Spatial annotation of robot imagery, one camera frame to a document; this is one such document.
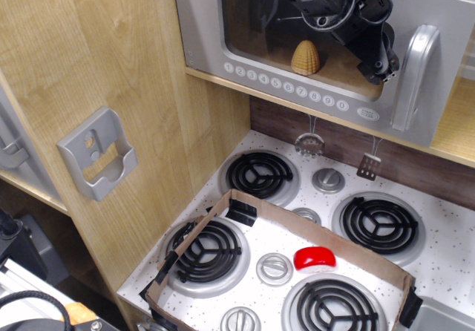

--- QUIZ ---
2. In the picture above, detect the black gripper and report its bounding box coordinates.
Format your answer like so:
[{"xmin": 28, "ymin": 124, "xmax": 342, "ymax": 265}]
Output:
[{"xmin": 327, "ymin": 13, "xmax": 399, "ymax": 85}]

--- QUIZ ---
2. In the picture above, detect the grey toy microwave door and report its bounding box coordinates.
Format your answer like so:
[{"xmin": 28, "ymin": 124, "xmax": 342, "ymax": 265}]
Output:
[{"xmin": 176, "ymin": 0, "xmax": 474, "ymax": 146}]

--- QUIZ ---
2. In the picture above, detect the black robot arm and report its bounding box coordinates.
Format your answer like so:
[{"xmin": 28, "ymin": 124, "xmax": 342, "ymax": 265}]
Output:
[{"xmin": 275, "ymin": 0, "xmax": 399, "ymax": 85}]

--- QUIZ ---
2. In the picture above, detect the yellow toy corn cob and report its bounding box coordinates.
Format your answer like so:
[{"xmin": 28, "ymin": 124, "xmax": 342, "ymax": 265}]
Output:
[{"xmin": 291, "ymin": 40, "xmax": 321, "ymax": 76}]

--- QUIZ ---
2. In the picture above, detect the hanging toy spatula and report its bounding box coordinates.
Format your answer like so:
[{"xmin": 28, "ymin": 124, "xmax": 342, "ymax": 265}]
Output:
[{"xmin": 356, "ymin": 137, "xmax": 383, "ymax": 181}]

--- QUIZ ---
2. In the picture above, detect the hanging toy strainer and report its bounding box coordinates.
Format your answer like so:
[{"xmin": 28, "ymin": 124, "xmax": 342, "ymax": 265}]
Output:
[{"xmin": 294, "ymin": 115, "xmax": 325, "ymax": 158}]

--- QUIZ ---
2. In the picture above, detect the grey back stove knob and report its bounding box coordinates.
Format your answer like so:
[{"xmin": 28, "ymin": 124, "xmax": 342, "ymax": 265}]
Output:
[{"xmin": 312, "ymin": 168, "xmax": 345, "ymax": 194}]

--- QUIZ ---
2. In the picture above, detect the grey stove knob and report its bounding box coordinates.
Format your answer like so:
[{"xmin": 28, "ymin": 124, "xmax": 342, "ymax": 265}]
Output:
[
  {"xmin": 312, "ymin": 168, "xmax": 345, "ymax": 194},
  {"xmin": 220, "ymin": 307, "xmax": 261, "ymax": 331},
  {"xmin": 256, "ymin": 252, "xmax": 293, "ymax": 286}
]

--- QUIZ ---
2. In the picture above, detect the back left stove burner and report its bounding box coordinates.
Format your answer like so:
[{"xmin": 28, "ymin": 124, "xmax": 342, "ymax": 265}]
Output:
[{"xmin": 217, "ymin": 150, "xmax": 301, "ymax": 207}]

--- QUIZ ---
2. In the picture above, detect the stove burner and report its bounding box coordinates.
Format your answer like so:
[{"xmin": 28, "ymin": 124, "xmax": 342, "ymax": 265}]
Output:
[
  {"xmin": 217, "ymin": 150, "xmax": 301, "ymax": 207},
  {"xmin": 281, "ymin": 273, "xmax": 388, "ymax": 331},
  {"xmin": 331, "ymin": 191, "xmax": 426, "ymax": 267},
  {"xmin": 168, "ymin": 217, "xmax": 251, "ymax": 298}
]

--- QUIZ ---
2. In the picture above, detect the back right stove burner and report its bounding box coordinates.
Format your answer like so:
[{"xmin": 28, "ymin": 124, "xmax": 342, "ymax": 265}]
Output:
[{"xmin": 331, "ymin": 191, "xmax": 426, "ymax": 267}]

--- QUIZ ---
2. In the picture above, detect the small grey centre knob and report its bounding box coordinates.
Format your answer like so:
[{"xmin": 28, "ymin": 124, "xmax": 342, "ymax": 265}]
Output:
[{"xmin": 292, "ymin": 207, "xmax": 321, "ymax": 225}]

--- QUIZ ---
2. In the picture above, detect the brown cardboard fence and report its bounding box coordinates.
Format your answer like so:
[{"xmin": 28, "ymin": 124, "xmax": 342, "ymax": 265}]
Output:
[{"xmin": 141, "ymin": 190, "xmax": 422, "ymax": 330}]

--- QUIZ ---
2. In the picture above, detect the red toy cheese wheel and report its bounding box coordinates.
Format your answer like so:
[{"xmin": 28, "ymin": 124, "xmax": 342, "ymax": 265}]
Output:
[{"xmin": 293, "ymin": 246, "xmax": 337, "ymax": 273}]

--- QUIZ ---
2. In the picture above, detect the grey middle stove knob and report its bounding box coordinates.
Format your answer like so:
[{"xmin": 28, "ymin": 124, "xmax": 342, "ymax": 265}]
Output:
[{"xmin": 256, "ymin": 252, "xmax": 293, "ymax": 286}]

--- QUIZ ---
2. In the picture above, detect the front right stove burner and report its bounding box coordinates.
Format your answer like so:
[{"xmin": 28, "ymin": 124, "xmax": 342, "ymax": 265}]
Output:
[{"xmin": 281, "ymin": 273, "xmax": 388, "ymax": 331}]

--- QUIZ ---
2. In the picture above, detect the front left stove burner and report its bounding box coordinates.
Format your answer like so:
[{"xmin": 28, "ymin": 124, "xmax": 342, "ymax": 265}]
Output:
[{"xmin": 168, "ymin": 217, "xmax": 251, "ymax": 298}]

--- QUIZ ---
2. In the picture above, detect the grey toy sink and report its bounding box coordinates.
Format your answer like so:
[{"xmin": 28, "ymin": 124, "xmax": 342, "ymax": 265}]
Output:
[{"xmin": 409, "ymin": 297, "xmax": 474, "ymax": 331}]

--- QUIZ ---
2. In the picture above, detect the grey front stove knob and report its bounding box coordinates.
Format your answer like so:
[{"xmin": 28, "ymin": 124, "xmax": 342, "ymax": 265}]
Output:
[{"xmin": 220, "ymin": 307, "xmax": 261, "ymax": 331}]

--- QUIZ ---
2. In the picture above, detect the orange object at bottom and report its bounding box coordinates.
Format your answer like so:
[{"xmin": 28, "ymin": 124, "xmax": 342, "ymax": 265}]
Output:
[{"xmin": 65, "ymin": 302, "xmax": 97, "ymax": 326}]

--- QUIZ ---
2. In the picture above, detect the black box at left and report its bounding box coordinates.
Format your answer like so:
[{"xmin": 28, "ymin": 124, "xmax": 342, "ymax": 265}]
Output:
[{"xmin": 1, "ymin": 210, "xmax": 70, "ymax": 286}]

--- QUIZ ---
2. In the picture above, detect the grey wall phone holder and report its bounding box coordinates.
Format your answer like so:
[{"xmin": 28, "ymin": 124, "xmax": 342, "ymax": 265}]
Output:
[{"xmin": 56, "ymin": 106, "xmax": 138, "ymax": 201}]

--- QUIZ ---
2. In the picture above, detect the grey fridge door handle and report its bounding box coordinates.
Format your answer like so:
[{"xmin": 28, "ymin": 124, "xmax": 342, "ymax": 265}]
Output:
[{"xmin": 0, "ymin": 85, "xmax": 38, "ymax": 183}]

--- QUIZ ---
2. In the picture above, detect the black braided cable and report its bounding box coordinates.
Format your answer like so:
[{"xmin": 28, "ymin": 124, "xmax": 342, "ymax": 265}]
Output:
[{"xmin": 0, "ymin": 289, "xmax": 72, "ymax": 331}]

